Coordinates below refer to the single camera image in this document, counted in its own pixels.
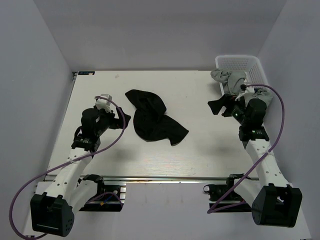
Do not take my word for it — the black t shirt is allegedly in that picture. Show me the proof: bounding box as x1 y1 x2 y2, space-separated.
125 89 189 146

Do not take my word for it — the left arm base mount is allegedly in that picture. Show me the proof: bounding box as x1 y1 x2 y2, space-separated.
76 174 126 212

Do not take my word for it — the blue label sticker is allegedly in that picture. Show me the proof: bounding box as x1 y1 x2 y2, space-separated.
77 71 95 76

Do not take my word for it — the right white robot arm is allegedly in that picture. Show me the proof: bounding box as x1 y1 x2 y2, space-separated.
207 94 303 228

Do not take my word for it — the grey t shirt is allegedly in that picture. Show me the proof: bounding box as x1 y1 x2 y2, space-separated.
210 68 273 107

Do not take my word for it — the aluminium table rail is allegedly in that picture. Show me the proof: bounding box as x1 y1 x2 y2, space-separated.
43 174 261 184

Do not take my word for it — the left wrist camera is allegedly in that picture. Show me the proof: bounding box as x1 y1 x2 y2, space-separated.
95 94 112 113

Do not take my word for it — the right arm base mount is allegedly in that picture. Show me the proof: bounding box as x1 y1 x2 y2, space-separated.
203 174 258 214

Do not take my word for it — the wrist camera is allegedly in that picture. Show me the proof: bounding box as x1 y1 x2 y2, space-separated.
235 85 255 101
95 94 112 113

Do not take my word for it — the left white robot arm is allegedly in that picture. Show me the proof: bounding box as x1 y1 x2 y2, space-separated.
30 106 131 237

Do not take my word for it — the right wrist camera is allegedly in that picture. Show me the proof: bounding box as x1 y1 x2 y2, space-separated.
235 85 255 101

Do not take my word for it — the white plastic basket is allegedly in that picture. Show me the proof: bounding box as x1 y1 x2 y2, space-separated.
215 55 269 85

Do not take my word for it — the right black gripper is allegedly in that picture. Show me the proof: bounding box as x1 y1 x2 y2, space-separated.
207 93 249 126

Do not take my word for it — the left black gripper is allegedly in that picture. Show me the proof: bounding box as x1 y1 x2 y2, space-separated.
95 107 131 137

